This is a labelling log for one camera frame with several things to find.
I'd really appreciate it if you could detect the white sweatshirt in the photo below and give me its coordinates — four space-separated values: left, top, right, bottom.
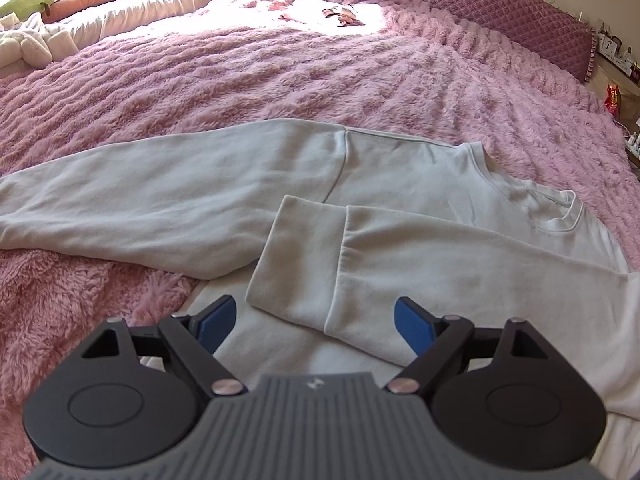
1 119 639 417

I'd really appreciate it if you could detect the white bed sheet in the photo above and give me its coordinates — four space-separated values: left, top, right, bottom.
169 272 639 479

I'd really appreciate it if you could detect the red snack bag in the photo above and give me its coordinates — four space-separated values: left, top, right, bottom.
604 84 622 118

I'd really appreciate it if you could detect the question mark calendar card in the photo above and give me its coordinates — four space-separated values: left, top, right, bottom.
599 34 622 58

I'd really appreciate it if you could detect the white plush toy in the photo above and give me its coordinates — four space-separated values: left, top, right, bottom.
1 12 79 70

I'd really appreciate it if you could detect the pink fluffy blanket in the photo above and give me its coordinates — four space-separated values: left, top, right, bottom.
1 0 639 479

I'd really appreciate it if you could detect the green plush toy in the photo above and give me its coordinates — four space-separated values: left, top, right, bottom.
0 0 54 21

